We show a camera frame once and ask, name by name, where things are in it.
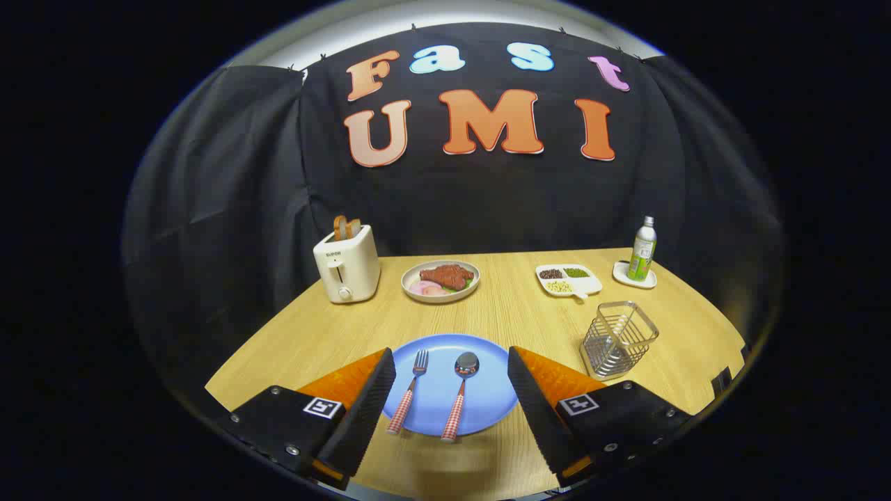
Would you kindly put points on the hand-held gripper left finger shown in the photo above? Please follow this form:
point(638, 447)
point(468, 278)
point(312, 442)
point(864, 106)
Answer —
point(362, 417)

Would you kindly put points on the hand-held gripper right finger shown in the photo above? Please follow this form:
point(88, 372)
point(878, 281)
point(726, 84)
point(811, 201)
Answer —
point(536, 417)

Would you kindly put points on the blue plate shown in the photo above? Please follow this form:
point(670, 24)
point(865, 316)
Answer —
point(435, 396)

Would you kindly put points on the yellow soybeans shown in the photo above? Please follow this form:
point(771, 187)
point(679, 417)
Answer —
point(559, 287)

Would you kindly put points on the beige oval plate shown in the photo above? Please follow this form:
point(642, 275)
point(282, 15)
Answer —
point(418, 293)

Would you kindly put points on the white divided dish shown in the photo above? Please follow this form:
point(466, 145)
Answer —
point(588, 284)

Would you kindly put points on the dark brown beans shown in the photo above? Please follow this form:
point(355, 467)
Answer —
point(551, 274)

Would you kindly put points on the pink ham slices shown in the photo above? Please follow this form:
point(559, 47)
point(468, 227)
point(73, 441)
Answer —
point(426, 288)

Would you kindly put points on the white toaster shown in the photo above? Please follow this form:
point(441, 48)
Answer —
point(348, 268)

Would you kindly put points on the green mung beans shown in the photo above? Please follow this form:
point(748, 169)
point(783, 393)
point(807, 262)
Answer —
point(576, 272)

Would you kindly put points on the brown meat piece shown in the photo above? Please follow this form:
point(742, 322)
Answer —
point(449, 275)

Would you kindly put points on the white square coaster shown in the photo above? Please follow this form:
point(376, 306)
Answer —
point(621, 273)

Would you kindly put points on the toast slice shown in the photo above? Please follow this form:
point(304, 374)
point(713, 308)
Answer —
point(340, 228)
point(354, 227)

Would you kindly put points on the silver bottle with green label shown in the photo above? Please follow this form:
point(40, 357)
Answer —
point(642, 254)

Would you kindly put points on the black backdrop cloth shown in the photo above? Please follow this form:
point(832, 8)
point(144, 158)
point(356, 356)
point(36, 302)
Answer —
point(487, 202)

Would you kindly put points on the small black bracket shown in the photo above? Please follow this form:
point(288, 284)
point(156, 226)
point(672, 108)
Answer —
point(721, 381)

